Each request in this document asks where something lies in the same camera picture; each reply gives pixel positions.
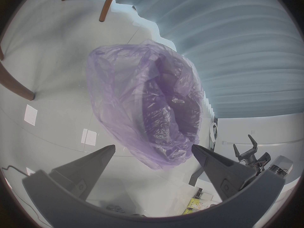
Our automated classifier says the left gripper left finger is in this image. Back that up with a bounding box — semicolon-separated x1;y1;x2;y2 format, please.
49;144;116;200

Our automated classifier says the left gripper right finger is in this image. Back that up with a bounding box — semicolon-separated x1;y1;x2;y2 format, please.
191;144;258;203

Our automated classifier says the purple plastic bag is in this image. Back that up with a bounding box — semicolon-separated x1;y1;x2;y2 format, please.
86;39;205;171

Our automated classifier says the pale blue curtain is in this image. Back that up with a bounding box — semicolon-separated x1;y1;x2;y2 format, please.
91;0;303;120

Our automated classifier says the white cushioned wooden chair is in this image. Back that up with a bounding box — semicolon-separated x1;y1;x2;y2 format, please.
0;0;119;101

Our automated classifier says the white looped strap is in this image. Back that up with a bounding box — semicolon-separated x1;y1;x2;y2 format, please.
210;121;218;143

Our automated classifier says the black cable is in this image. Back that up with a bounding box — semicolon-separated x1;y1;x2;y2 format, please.
1;165;33;177

